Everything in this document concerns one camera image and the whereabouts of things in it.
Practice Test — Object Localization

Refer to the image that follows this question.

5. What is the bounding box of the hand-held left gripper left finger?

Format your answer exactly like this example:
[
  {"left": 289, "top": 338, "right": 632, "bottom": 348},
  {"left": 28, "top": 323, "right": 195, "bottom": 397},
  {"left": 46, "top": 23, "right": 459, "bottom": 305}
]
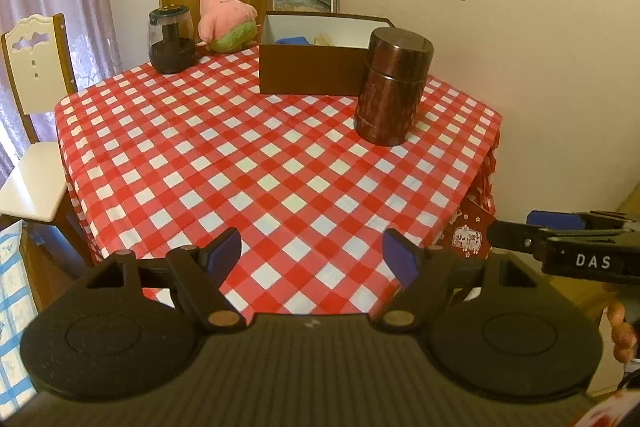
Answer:
[{"left": 75, "top": 227, "right": 247, "bottom": 334}]

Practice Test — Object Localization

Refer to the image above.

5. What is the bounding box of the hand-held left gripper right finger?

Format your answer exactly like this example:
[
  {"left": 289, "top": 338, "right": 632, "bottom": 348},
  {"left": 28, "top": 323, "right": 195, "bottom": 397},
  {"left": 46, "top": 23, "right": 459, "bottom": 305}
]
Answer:
[{"left": 374, "top": 228, "right": 546, "bottom": 334}]

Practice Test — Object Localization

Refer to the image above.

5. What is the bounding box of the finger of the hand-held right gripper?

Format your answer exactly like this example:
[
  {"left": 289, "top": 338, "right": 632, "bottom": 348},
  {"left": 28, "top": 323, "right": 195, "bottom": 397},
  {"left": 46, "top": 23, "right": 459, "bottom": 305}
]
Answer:
[
  {"left": 487, "top": 219, "right": 548, "bottom": 259},
  {"left": 526, "top": 210, "right": 632, "bottom": 232}
]

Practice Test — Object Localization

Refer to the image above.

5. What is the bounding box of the brown cardboard box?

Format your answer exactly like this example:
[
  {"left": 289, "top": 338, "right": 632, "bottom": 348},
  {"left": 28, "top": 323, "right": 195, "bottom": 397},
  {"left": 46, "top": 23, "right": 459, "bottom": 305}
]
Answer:
[{"left": 258, "top": 10, "right": 396, "bottom": 97}]

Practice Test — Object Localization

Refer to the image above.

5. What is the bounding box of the person's right hand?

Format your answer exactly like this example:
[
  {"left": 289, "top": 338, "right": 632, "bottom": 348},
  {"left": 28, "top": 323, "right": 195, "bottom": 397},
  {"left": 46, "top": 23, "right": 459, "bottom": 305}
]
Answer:
[{"left": 604, "top": 296, "right": 640, "bottom": 364}]

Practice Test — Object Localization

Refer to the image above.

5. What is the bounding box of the red patterned gift bag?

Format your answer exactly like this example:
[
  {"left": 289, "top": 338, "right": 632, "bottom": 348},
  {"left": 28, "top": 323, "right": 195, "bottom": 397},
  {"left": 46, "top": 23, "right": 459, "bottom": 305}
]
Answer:
[{"left": 449, "top": 196, "right": 496, "bottom": 261}]

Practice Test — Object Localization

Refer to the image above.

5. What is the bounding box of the light wooden furniture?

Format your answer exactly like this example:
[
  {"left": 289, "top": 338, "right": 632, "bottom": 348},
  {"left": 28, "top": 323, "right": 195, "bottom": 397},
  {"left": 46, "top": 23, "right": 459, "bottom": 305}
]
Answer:
[{"left": 616, "top": 186, "right": 640, "bottom": 216}]

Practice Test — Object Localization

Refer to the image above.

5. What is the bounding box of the red checkered tablecloth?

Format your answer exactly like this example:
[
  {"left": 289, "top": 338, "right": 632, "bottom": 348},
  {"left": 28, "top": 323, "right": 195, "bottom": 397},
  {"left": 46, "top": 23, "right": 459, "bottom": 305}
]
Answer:
[{"left": 53, "top": 42, "right": 503, "bottom": 315}]

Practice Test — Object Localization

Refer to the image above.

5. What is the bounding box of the brown metal canister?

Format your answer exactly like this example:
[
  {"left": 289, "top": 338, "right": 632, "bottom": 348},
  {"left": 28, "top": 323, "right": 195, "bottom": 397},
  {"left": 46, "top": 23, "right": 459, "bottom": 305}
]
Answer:
[{"left": 353, "top": 26, "right": 434, "bottom": 146}]

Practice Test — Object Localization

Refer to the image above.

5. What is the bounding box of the dark lidded glass jar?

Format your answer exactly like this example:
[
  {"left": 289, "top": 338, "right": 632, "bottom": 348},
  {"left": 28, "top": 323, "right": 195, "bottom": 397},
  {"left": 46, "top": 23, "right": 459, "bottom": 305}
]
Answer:
[{"left": 148, "top": 5, "right": 196, "bottom": 76}]

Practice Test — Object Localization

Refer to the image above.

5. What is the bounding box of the blue checked white cloth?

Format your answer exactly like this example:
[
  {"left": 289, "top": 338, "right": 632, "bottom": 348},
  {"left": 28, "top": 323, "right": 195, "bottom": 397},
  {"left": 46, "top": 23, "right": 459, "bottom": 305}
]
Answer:
[{"left": 0, "top": 219, "right": 40, "bottom": 410}]

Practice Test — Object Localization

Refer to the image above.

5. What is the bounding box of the pink starfish plush toy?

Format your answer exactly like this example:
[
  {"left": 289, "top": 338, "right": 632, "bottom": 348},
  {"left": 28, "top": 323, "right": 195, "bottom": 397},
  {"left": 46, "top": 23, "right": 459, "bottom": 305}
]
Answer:
[{"left": 198, "top": 0, "right": 260, "bottom": 54}]

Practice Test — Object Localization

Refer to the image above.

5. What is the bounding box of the cream wooden chair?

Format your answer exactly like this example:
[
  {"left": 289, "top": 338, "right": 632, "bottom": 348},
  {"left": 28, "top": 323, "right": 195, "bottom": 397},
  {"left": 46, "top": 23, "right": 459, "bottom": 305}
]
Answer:
[{"left": 0, "top": 13, "right": 96, "bottom": 266}]

